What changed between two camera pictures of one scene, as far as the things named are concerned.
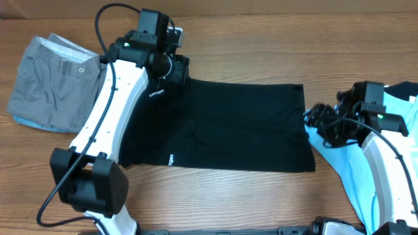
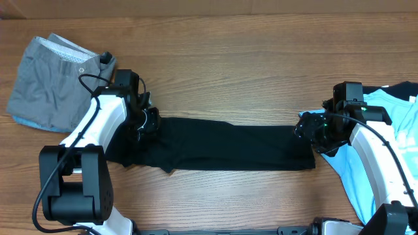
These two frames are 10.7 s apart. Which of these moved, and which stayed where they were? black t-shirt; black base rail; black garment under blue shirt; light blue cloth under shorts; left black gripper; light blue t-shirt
Moved: black t-shirt; left black gripper
Stayed: light blue cloth under shorts; black base rail; black garment under blue shirt; light blue t-shirt
